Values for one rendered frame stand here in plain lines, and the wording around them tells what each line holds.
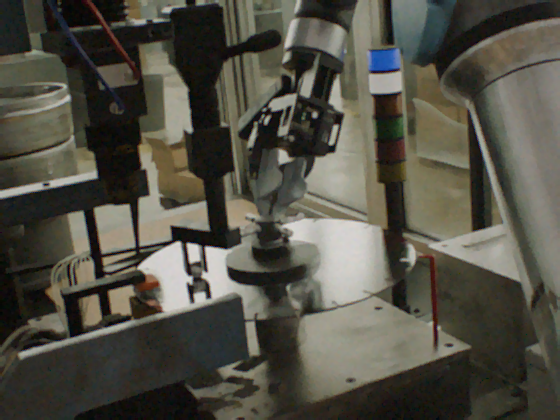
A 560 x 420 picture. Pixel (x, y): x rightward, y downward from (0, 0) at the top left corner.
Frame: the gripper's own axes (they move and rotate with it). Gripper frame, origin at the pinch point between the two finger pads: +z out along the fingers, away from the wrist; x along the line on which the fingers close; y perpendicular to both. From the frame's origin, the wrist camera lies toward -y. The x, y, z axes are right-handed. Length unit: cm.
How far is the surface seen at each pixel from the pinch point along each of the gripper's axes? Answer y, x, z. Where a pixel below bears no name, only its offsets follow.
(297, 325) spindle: 7.4, 3.9, 12.6
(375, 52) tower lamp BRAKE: -0.9, 10.7, -26.1
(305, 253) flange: 9.3, 1.5, 4.4
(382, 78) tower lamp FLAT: -1.0, 12.8, -23.2
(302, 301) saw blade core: 18.6, -2.9, 10.4
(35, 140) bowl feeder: -54, -19, -8
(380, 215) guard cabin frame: -37, 42, -12
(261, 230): 7.7, -3.9, 3.2
